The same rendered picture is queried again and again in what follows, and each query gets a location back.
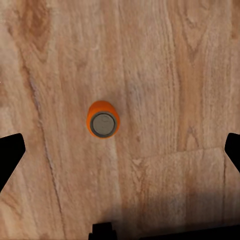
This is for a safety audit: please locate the can of soda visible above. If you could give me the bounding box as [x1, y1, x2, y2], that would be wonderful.
[86, 100, 120, 139]

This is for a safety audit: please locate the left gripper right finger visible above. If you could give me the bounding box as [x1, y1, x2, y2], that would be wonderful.
[224, 133, 240, 172]

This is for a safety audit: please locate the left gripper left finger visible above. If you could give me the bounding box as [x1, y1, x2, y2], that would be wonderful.
[0, 133, 26, 192]

